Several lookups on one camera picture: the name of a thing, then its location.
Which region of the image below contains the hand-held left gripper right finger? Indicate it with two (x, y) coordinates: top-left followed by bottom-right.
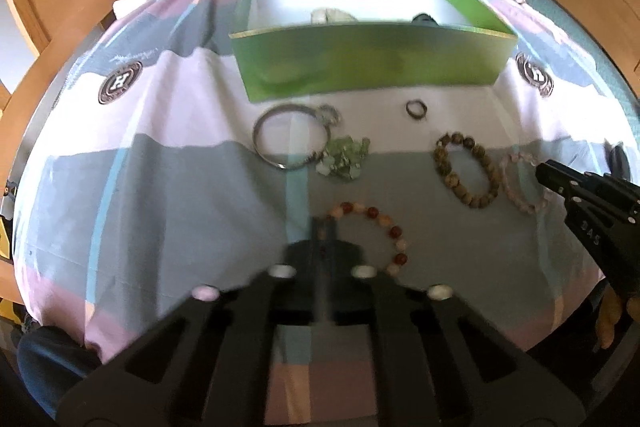
(324, 216), (587, 427)

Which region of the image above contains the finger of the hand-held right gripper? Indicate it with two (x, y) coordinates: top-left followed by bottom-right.
(535, 159), (640, 208)
(607, 142), (632, 180)

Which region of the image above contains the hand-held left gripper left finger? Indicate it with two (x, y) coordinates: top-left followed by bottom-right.
(56, 216), (325, 427)

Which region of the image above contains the pink bead bracelet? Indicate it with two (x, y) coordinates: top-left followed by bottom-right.
(500, 151), (551, 214)

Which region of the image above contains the red and white bead bracelet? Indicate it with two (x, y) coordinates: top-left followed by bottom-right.
(327, 202), (411, 275)

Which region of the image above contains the brown bead bracelet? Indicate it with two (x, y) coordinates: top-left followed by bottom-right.
(434, 132), (501, 209)

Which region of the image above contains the green stone chip bracelet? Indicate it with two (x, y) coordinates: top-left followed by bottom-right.
(316, 136), (372, 182)

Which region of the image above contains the silver bangle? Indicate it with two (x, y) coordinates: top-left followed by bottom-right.
(252, 103), (345, 171)

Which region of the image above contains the green cardboard box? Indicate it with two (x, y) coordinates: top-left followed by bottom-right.
(229, 0), (518, 104)

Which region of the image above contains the cream jewelry piece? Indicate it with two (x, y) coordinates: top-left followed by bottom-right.
(311, 7), (360, 24)

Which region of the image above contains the person's right hand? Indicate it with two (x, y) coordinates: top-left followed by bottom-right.
(596, 291), (627, 351)

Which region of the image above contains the plaid bed sheet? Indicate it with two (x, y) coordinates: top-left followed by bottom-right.
(12, 0), (640, 425)

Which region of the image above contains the person's leg in jeans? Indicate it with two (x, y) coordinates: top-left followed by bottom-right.
(17, 324), (106, 418)

